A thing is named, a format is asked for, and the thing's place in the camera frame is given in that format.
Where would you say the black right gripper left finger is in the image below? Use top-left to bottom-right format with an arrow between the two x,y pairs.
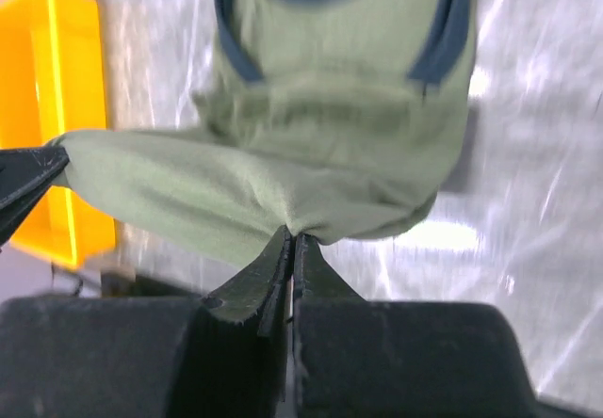
1,228 -> 293,417

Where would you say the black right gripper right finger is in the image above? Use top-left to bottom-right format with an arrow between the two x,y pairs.
293,235 -> 538,417

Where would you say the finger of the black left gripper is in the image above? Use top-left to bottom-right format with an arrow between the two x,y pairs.
0,146 -> 69,245

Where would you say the olive green tank top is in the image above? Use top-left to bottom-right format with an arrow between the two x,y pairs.
56,0 -> 476,266

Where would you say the yellow plastic tray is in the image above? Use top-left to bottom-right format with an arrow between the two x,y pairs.
1,0 -> 116,269

